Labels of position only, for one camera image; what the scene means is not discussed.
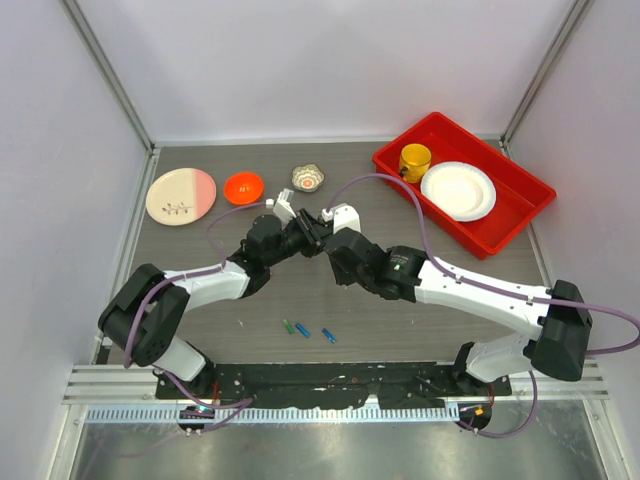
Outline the aluminium front frame rail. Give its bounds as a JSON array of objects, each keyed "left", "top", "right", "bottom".
[{"left": 62, "top": 360, "right": 610, "bottom": 405}]

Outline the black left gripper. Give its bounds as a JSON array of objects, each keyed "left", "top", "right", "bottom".
[{"left": 265, "top": 209, "right": 334, "bottom": 268}]

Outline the orange plastic bowl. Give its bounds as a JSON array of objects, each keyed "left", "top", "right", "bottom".
[{"left": 223, "top": 172, "right": 264, "bottom": 206}]

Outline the aluminium frame post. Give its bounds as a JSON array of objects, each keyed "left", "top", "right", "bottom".
[
  {"left": 500, "top": 0, "right": 594, "bottom": 149},
  {"left": 59, "top": 0, "right": 155, "bottom": 153}
]

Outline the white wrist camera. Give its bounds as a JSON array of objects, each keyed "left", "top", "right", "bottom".
[
  {"left": 321, "top": 203, "right": 361, "bottom": 234},
  {"left": 265, "top": 188, "right": 296, "bottom": 224}
]

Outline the aluminium left frame post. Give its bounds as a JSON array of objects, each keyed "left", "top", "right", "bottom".
[{"left": 59, "top": 0, "right": 155, "bottom": 153}]

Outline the aluminium right frame post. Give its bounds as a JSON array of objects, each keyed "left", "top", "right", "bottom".
[{"left": 500, "top": 0, "right": 594, "bottom": 149}]

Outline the yellow mug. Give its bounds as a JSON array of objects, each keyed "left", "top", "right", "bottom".
[{"left": 398, "top": 143, "right": 432, "bottom": 183}]

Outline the white paper plate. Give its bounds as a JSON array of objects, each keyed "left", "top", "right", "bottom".
[{"left": 420, "top": 161, "right": 497, "bottom": 223}]

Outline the white slotted cable duct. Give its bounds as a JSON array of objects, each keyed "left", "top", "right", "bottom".
[{"left": 84, "top": 402, "right": 459, "bottom": 424}]

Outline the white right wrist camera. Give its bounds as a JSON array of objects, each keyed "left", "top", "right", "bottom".
[{"left": 321, "top": 203, "right": 361, "bottom": 234}]

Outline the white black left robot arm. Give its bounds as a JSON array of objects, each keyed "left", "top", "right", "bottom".
[{"left": 98, "top": 209, "right": 333, "bottom": 399}]

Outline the small patterned ceramic bowl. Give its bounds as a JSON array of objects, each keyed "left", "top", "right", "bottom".
[{"left": 292, "top": 163, "right": 325, "bottom": 193}]

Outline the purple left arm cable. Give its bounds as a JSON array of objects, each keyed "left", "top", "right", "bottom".
[{"left": 122, "top": 199, "right": 279, "bottom": 434}]

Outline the pink cream floral plate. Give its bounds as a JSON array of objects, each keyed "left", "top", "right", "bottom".
[{"left": 145, "top": 168, "right": 217, "bottom": 226}]

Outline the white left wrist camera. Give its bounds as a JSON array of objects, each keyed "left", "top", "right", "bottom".
[{"left": 265, "top": 188, "right": 296, "bottom": 224}]

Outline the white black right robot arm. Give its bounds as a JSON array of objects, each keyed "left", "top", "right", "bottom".
[{"left": 325, "top": 228, "right": 593, "bottom": 395}]

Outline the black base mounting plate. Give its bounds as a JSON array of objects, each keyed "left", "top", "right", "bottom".
[{"left": 153, "top": 362, "right": 512, "bottom": 410}]

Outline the blue battery lower right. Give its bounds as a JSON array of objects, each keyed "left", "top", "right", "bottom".
[{"left": 322, "top": 328, "right": 337, "bottom": 344}]

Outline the blue battery near green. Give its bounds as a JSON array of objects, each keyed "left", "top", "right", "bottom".
[{"left": 295, "top": 323, "right": 311, "bottom": 338}]

